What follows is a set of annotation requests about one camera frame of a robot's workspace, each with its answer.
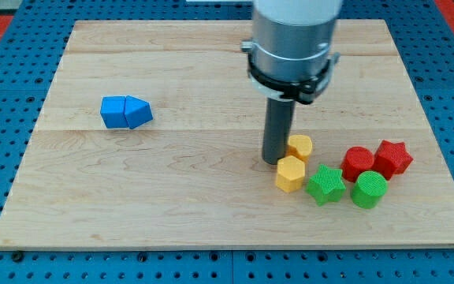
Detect red star block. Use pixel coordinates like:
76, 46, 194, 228
371, 140, 413, 181

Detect blue triangular prism block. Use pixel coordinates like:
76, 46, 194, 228
125, 95, 153, 129

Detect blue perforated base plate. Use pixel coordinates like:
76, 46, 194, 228
0, 0, 454, 283

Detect red cylinder block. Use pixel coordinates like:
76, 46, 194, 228
340, 146, 374, 182

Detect green cylinder block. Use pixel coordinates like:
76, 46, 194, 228
351, 170, 388, 209

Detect yellow hexagon block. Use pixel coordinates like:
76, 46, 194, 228
275, 155, 306, 193

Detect green star block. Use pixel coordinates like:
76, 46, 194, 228
305, 164, 346, 206

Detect light wooden board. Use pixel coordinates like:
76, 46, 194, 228
0, 20, 454, 252

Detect blue cube block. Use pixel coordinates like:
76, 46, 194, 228
100, 96, 128, 129

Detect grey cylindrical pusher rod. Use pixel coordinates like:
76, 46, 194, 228
262, 99, 295, 165

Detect yellow heart block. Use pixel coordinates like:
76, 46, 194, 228
285, 134, 313, 163

